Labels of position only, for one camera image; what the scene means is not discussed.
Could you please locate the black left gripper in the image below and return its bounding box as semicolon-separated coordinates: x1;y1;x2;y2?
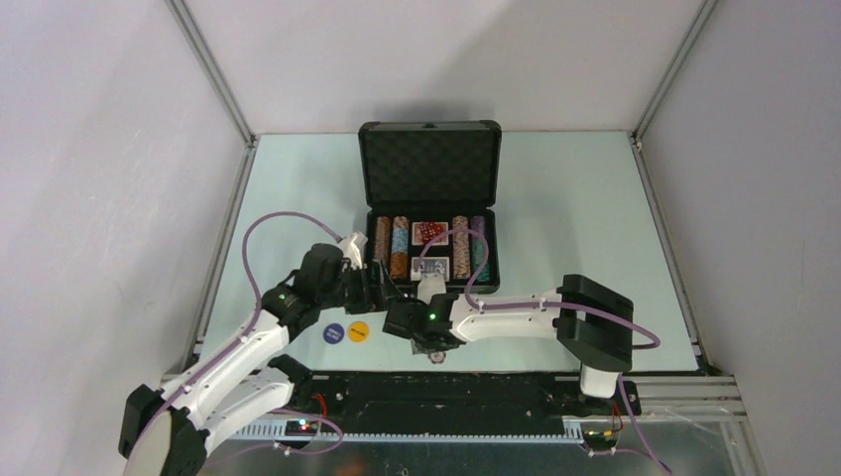
317;259;407;315

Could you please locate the brown white poker chip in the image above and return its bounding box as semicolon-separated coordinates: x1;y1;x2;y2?
427;351;446;365

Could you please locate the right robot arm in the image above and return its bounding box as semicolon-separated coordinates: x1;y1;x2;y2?
383;275;635;415

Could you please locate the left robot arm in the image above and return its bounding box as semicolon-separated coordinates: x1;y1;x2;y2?
118;240;402;475

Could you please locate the red dice set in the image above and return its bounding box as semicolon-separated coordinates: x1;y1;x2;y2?
411;221;449;246

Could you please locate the blue small blind button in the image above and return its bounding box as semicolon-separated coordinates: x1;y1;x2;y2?
322;323;346;345

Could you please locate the blue playing card deck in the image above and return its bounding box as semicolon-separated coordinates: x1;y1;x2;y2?
410;257;451;282

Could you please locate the yellow big blind button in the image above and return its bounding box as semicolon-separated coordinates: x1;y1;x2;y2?
347;321;370;343

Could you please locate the blue orange chip stack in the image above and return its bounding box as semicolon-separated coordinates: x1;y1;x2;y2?
390;216;410;280

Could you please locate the pink brown chip stack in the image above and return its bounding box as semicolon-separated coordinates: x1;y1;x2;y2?
452;215;471;280

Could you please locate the purple green chip stack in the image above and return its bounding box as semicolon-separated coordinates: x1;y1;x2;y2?
470;215;492;283

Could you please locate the black poker case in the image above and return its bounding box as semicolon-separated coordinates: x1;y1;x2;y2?
358;120;503;294

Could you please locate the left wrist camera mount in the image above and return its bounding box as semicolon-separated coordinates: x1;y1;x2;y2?
336;231;368;270

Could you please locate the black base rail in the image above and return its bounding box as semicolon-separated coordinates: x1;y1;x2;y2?
287;371;642;436

